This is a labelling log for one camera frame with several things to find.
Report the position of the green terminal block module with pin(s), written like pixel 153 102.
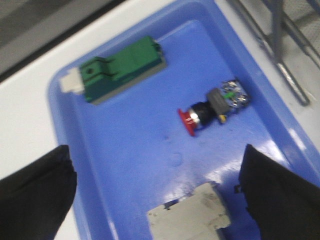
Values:
pixel 101 78

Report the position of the silver rack frame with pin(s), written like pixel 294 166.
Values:
pixel 289 32

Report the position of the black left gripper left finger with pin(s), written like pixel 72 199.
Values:
pixel 35 200

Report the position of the white terminal block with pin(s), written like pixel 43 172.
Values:
pixel 201 215

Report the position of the red emergency stop button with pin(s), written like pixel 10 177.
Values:
pixel 221 102

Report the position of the grey stone counter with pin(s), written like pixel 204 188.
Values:
pixel 30 28

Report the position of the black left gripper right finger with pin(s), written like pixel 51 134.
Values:
pixel 284 205

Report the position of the blue plastic tray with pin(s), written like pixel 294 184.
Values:
pixel 132 152

